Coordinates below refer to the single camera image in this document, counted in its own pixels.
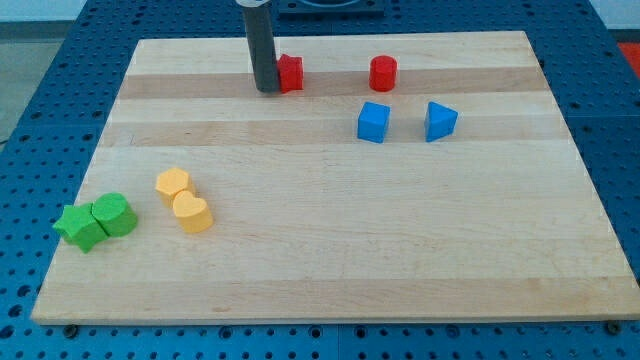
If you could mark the green star block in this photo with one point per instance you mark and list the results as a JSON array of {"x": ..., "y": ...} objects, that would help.
[{"x": 77, "y": 226}]

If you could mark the yellow heart block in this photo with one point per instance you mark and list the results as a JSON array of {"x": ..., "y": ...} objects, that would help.
[{"x": 193, "y": 213}]

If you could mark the green cylinder block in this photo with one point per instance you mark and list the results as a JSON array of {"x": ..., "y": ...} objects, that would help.
[{"x": 115, "y": 215}]

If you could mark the red cylinder block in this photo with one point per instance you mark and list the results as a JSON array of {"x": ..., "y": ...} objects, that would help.
[{"x": 382, "y": 73}]

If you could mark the blue cube block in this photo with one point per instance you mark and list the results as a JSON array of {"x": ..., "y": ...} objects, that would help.
[{"x": 373, "y": 121}]

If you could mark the blue triangular prism block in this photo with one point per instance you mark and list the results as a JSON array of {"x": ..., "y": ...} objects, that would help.
[{"x": 440, "y": 121}]

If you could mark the red star block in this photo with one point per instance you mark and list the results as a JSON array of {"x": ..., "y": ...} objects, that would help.
[{"x": 291, "y": 73}]

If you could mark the yellow hexagon block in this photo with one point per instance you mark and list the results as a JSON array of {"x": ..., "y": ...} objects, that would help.
[{"x": 171, "y": 182}]

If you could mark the wooden board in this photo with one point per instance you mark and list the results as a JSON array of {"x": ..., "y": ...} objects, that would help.
[{"x": 498, "y": 222}]

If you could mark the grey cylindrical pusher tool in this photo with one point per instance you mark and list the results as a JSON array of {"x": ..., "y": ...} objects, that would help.
[{"x": 259, "y": 34}]

